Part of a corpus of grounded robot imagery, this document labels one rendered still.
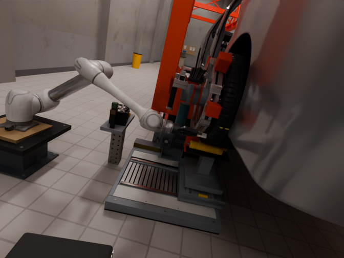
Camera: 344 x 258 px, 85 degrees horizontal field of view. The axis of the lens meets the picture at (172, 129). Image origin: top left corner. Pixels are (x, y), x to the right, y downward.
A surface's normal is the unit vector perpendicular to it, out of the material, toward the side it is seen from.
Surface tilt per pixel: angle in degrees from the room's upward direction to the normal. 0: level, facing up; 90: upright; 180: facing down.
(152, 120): 69
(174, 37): 90
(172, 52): 90
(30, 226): 0
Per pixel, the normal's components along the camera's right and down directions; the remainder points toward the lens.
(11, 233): 0.24, -0.90
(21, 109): 0.61, 0.38
